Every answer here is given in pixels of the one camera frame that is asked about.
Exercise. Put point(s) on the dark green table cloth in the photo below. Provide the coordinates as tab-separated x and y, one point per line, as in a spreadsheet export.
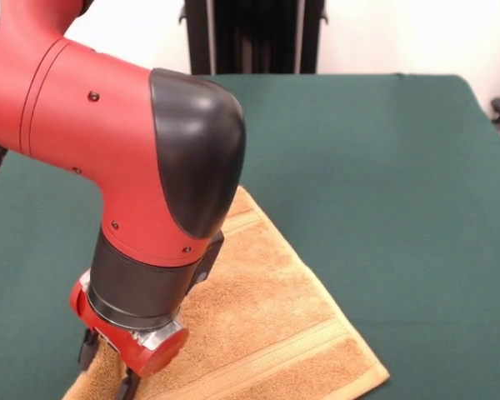
379	166

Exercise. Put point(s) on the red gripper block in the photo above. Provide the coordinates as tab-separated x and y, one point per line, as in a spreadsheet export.
129	346

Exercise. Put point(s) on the tan terry towel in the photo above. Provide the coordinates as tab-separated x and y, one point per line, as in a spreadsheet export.
275	312

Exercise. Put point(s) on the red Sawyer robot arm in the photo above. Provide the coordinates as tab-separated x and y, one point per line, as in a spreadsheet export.
129	166

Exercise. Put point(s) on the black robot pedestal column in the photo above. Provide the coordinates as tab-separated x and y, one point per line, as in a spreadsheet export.
254	37

